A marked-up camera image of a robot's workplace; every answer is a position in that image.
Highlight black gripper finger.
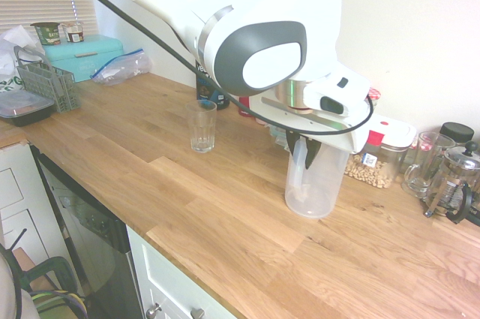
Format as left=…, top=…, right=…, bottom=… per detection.
left=304, top=138, right=323, bottom=170
left=284, top=130, right=302, bottom=155

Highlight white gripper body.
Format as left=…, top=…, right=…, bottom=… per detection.
left=238, top=94, right=377, bottom=154

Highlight clear pitcher with blue lid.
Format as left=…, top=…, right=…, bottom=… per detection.
left=284, top=137, right=350, bottom=220

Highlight red water bottle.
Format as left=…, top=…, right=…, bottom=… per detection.
left=238, top=96, right=260, bottom=119

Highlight glass food container teal lid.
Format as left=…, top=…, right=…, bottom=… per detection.
left=268, top=125, right=293, bottom=154

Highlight cereal container with white lid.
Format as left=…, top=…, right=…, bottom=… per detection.
left=343, top=115, right=418, bottom=189

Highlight jar with red checked lid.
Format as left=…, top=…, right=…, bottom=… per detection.
left=365, top=87, right=382, bottom=112

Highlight clear glass mug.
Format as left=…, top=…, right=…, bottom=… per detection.
left=402, top=131, right=457, bottom=198

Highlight clear faceted drinking glass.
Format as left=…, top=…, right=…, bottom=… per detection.
left=186, top=99, right=218, bottom=154

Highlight black Vega protein tub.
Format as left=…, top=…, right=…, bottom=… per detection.
left=195, top=60, right=230, bottom=111

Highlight jar with black lid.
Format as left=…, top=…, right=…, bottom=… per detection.
left=438, top=122, right=476, bottom=147

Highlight glass french press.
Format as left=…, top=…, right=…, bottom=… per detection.
left=423, top=140, right=480, bottom=227

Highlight kitchen base cabinet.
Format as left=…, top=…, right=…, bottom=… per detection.
left=125, top=224, right=242, bottom=319

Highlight clear zip plastic bag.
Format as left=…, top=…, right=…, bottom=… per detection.
left=89, top=47, right=153, bottom=87

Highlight black dishwasher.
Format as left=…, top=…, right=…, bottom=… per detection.
left=31, top=144, right=146, bottom=319

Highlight silver cabinet knob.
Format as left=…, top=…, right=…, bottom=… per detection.
left=145, top=302, right=164, bottom=319

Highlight teal metal bread box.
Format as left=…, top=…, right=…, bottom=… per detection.
left=42, top=33, right=125, bottom=84

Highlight grey cutlery basket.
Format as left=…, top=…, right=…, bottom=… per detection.
left=13, top=44, right=82, bottom=115

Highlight green oatmeal cup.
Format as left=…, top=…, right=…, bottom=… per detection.
left=29, top=21, right=62, bottom=47

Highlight black plastic food container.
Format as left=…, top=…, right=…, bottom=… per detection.
left=0, top=90, right=56, bottom=128

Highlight white side cabinet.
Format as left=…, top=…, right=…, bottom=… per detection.
left=0, top=141, right=82, bottom=287

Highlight white plastic shopping bag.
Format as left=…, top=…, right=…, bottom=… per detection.
left=0, top=25, right=48, bottom=95

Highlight white window blinds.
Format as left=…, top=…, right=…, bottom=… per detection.
left=0, top=0, right=98, bottom=41

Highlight wrist camera on red mount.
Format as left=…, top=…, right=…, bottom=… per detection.
left=290, top=66, right=372, bottom=118

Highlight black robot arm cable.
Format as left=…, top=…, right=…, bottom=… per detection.
left=39, top=0, right=374, bottom=137

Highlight window blind cord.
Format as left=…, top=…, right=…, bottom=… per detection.
left=66, top=0, right=80, bottom=22

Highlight green metal frame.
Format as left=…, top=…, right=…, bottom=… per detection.
left=10, top=227, right=86, bottom=299

